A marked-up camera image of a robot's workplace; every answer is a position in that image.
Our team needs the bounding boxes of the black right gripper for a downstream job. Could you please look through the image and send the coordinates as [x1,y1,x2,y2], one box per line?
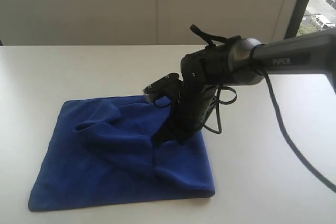
[151,36,241,145]

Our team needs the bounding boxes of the blue microfiber towel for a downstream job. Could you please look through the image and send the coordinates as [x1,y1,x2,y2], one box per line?
[28,95,215,212]

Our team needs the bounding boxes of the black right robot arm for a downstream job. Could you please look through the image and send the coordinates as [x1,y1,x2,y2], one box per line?
[144,26,335,146]

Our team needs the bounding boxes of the white van outside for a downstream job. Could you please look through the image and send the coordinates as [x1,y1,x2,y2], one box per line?
[313,15,335,29]

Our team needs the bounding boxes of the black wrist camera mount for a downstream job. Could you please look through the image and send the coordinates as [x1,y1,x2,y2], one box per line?
[143,73,182,103]

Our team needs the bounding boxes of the black velcro strap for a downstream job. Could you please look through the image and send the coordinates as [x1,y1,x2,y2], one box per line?
[189,24,242,48]

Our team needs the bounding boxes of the black camera cable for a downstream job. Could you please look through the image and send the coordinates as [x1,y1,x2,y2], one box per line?
[152,45,336,193]

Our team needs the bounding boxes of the black window frame post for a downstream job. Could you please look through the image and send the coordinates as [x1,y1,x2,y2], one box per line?
[284,0,309,39]

